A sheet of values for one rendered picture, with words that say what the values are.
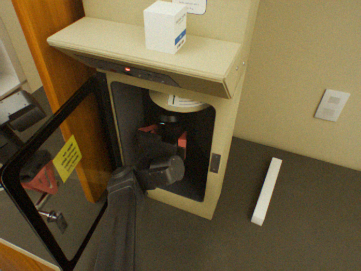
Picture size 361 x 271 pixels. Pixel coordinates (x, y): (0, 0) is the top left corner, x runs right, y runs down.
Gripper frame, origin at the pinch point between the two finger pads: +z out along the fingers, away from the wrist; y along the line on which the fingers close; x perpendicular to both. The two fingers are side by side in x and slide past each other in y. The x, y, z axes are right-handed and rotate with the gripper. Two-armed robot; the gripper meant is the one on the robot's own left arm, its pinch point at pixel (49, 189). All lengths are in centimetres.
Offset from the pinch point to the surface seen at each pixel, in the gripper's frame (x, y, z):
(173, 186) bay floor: -22.4, -12.9, 26.1
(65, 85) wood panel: -17.2, -5.2, -15.9
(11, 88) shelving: -62, 82, -6
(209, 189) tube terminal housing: -19.2, -26.1, 23.8
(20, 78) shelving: -69, 81, -7
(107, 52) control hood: -10.0, -26.3, -21.8
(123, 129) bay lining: -23.3, -6.8, 3.0
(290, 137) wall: -60, -43, 44
